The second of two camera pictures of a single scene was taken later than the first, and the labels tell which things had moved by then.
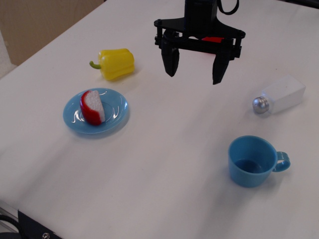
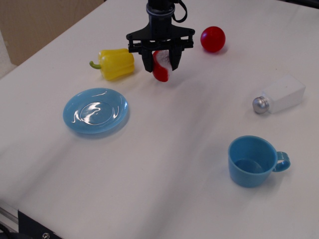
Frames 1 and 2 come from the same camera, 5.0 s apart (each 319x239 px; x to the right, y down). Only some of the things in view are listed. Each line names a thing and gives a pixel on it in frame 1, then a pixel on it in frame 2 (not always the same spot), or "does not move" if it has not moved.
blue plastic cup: [251, 161] does not move
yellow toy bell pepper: [114, 63] does not move
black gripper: [200, 23] -> [160, 34]
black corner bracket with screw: [30, 229] does not move
